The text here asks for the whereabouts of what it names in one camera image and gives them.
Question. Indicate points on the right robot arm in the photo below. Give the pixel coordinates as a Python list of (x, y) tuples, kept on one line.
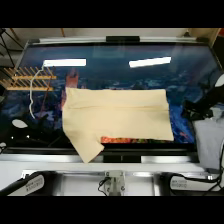
[(204, 101)]

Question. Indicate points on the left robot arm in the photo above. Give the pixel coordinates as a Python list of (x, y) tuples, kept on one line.
[(31, 184)]

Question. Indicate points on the cream T-shirt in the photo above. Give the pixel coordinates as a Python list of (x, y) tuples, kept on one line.
[(116, 116)]

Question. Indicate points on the wooden slatted rack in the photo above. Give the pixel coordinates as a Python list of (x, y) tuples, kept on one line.
[(31, 77)]

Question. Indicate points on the grey garment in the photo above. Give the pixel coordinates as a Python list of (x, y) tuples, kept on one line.
[(209, 143)]

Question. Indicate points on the black tripod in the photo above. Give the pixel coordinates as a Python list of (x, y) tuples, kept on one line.
[(7, 45)]

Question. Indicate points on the silver frame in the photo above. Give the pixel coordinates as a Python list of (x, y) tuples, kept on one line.
[(115, 182)]

